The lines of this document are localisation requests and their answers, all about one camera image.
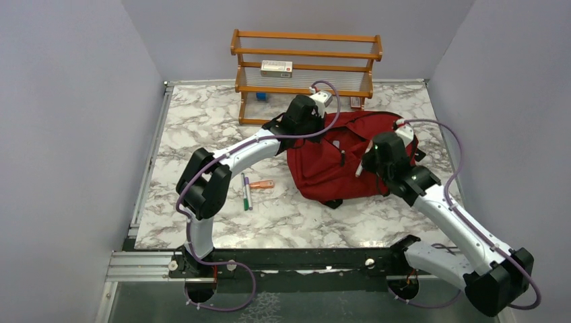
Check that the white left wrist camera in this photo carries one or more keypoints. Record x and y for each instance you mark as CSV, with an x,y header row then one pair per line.
x,y
322,98

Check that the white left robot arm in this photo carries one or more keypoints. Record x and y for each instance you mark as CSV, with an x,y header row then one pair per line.
x,y
204,184

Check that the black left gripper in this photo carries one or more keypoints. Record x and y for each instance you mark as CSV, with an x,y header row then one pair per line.
x,y
318,118

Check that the white red box on shelf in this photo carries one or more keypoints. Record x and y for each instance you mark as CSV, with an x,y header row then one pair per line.
x,y
276,69

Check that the green marker pen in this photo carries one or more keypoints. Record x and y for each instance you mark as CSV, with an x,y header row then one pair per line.
x,y
244,191

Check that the small red white eraser box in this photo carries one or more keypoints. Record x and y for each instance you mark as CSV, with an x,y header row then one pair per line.
x,y
355,103

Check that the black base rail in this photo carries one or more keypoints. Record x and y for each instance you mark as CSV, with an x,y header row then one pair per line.
x,y
286,270

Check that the blue pencil sharpener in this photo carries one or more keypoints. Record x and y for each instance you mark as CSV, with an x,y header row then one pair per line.
x,y
261,96

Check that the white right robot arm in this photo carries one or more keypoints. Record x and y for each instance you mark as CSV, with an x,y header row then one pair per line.
x,y
489,272

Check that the red backpack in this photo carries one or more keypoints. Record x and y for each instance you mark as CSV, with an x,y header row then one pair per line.
x,y
325,173

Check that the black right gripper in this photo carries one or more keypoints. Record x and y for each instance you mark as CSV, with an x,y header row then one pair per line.
x,y
367,162

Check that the wooden two-tier shelf rack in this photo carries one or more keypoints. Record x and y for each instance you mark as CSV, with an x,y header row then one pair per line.
x,y
346,61

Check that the brown marker pen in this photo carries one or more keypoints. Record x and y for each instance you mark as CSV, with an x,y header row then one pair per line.
x,y
361,164

